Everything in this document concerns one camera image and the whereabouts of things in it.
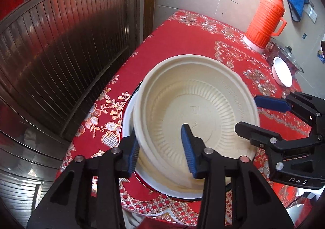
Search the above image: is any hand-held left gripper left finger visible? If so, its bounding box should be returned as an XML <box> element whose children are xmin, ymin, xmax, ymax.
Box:
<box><xmin>27</xmin><ymin>130</ymin><xmax>140</xmax><ymax>229</ymax></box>

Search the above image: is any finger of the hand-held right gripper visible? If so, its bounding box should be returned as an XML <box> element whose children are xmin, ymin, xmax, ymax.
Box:
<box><xmin>254</xmin><ymin>91</ymin><xmax>325</xmax><ymax>128</ymax></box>
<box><xmin>235</xmin><ymin>121</ymin><xmax>321</xmax><ymax>161</ymax></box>

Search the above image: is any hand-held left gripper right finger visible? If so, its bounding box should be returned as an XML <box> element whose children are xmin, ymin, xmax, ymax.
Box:
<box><xmin>181</xmin><ymin>123</ymin><xmax>292</xmax><ymax>229</ymax></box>

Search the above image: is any beige disposable plate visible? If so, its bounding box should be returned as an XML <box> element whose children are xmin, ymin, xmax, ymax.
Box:
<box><xmin>133</xmin><ymin>54</ymin><xmax>260</xmax><ymax>194</ymax></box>

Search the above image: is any small white bowl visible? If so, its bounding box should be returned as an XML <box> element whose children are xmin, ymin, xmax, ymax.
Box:
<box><xmin>272</xmin><ymin>57</ymin><xmax>294</xmax><ymax>88</ymax></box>

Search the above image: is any white plate under bowl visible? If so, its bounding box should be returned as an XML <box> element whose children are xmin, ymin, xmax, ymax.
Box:
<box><xmin>122</xmin><ymin>97</ymin><xmax>204</xmax><ymax>200</ymax></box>

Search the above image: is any metal pot with lid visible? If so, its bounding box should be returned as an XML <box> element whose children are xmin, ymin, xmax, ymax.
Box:
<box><xmin>269</xmin><ymin>42</ymin><xmax>304</xmax><ymax>75</ymax></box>

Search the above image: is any orange thermos flask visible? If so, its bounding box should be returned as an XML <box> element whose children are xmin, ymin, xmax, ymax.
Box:
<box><xmin>242</xmin><ymin>0</ymin><xmax>287</xmax><ymax>54</ymax></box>

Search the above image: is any red floral tablecloth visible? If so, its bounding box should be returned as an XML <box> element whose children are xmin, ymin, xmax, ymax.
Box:
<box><xmin>55</xmin><ymin>9</ymin><xmax>321</xmax><ymax>227</ymax></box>

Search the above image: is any ribbed metal door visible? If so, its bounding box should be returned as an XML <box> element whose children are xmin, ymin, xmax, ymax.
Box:
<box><xmin>0</xmin><ymin>0</ymin><xmax>143</xmax><ymax>219</ymax></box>

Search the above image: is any white wall switch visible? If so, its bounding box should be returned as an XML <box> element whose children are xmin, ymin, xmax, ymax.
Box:
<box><xmin>305</xmin><ymin>3</ymin><xmax>318</xmax><ymax>22</ymax></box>

